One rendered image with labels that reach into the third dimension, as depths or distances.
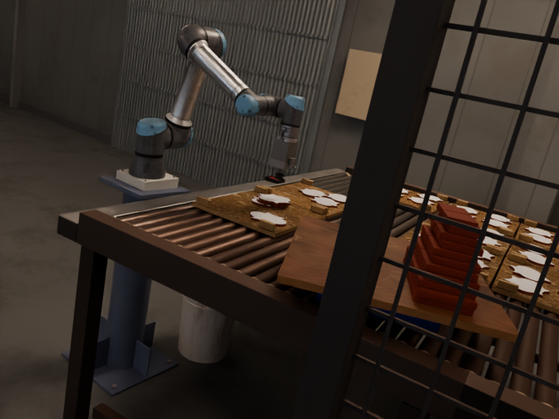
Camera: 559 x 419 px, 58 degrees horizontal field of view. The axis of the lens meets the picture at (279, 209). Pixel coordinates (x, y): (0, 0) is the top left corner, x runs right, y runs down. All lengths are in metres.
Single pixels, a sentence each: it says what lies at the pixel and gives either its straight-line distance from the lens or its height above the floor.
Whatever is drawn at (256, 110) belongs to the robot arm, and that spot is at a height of 1.29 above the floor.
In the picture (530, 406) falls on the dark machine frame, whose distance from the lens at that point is 0.93.
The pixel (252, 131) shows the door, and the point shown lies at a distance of 5.53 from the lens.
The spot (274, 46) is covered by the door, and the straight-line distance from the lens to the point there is 5.44.
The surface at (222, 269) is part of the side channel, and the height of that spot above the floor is 0.95.
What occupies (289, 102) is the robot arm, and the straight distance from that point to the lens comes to 1.88.
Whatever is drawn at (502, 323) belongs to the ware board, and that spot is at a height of 1.04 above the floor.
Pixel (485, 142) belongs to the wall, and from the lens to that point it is 4.51.
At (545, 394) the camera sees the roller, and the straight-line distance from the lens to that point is 1.24.
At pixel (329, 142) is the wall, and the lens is 5.05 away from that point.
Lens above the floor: 1.44
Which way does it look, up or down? 15 degrees down
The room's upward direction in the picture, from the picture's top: 12 degrees clockwise
